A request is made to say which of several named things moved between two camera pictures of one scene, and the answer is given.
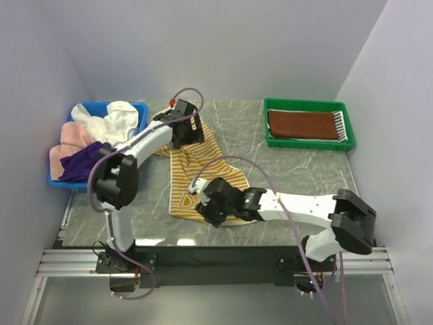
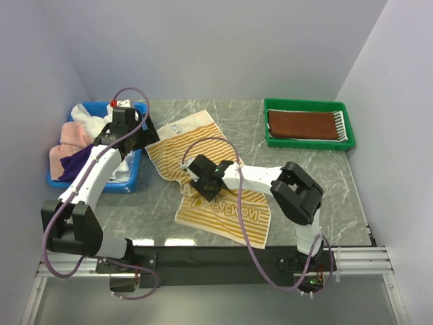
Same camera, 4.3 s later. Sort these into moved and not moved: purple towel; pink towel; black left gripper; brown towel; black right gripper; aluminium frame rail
Moved: black left gripper; black right gripper
Not moved: brown towel; pink towel; purple towel; aluminium frame rail
